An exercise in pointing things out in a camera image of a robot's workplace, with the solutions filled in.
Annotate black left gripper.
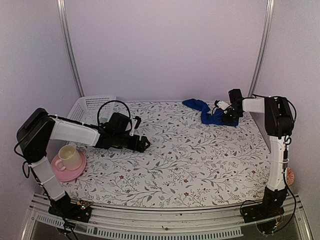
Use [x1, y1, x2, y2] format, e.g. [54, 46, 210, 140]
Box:
[114, 132, 151, 153]

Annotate blue towel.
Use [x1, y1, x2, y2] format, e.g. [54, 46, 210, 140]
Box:
[182, 98, 239, 127]

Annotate white plastic basket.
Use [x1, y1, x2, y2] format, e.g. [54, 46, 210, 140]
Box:
[67, 94, 117, 125]

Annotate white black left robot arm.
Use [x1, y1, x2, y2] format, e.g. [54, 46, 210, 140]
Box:
[15, 108, 151, 217]

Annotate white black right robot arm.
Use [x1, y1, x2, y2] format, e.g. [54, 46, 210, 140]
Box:
[215, 89, 296, 218]

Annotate pink cup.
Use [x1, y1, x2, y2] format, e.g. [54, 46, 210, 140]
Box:
[54, 145, 82, 172]

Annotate orange patterned round object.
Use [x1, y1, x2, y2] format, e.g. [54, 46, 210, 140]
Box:
[286, 167, 295, 187]

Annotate pink plate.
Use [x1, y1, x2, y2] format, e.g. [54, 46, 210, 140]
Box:
[51, 149, 87, 182]

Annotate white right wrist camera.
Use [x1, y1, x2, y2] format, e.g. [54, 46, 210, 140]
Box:
[214, 100, 229, 111]

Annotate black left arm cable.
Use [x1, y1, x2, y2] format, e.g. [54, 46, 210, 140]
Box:
[96, 99, 131, 126]

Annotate right aluminium frame post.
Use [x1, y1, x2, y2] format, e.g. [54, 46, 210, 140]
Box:
[248, 0, 275, 97]

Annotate aluminium frame post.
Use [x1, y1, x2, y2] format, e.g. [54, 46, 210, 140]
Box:
[248, 0, 275, 97]
[56, 0, 85, 98]

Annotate aluminium front rail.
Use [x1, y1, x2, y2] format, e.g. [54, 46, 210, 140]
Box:
[21, 194, 315, 240]

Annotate left aluminium frame post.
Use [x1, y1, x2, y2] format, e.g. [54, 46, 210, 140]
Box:
[56, 0, 85, 98]

